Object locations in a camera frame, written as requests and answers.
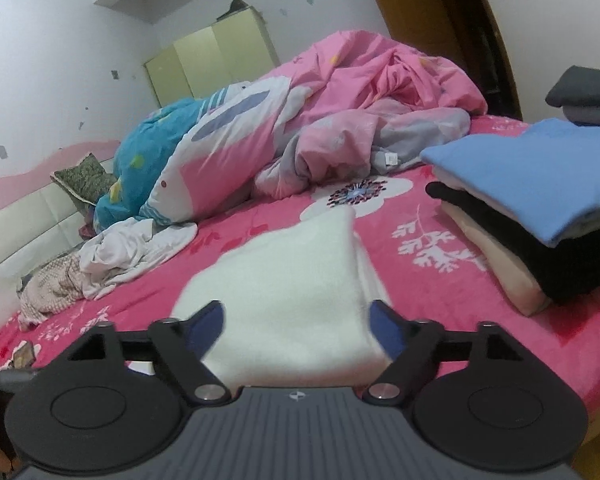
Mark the white pink printed pillow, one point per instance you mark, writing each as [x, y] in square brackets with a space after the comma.
[220, 150]

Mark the beige dotted garment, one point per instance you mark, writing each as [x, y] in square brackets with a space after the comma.
[50, 285]

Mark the pink white bed headboard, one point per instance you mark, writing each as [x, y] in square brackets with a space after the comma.
[20, 225]

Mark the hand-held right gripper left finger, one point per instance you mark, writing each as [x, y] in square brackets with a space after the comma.
[207, 330]

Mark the white shirt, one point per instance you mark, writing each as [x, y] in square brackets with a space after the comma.
[125, 250]

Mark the blue printed quilt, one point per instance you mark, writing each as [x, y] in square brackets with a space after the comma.
[145, 140]

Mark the dark red cloth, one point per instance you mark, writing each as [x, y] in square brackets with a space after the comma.
[87, 222]

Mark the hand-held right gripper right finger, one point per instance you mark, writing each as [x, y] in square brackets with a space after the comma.
[387, 330]

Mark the pink floral blanket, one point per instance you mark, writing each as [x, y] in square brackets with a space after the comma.
[260, 220]

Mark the green patterned pillow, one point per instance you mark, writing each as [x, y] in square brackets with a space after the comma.
[82, 177]

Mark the cream fleece garment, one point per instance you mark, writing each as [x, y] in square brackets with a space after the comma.
[290, 300]

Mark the pale pink grey quilt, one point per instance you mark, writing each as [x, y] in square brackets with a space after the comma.
[360, 140]

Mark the beige folded garment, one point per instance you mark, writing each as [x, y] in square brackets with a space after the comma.
[500, 270]

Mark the blue-grey folded garment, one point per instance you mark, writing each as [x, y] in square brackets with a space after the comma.
[597, 116]

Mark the dark bag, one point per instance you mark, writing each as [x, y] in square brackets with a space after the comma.
[237, 7]

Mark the pink crumpled quilt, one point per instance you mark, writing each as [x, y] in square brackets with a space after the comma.
[360, 65]

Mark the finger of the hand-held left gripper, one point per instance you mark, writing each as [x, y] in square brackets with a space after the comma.
[15, 378]

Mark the pale yellow wardrobe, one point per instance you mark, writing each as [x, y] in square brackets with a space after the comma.
[215, 60]

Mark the dark grey folded garment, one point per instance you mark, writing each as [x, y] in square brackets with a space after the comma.
[590, 85]

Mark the stack of folded clothes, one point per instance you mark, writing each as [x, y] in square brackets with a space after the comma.
[530, 175]

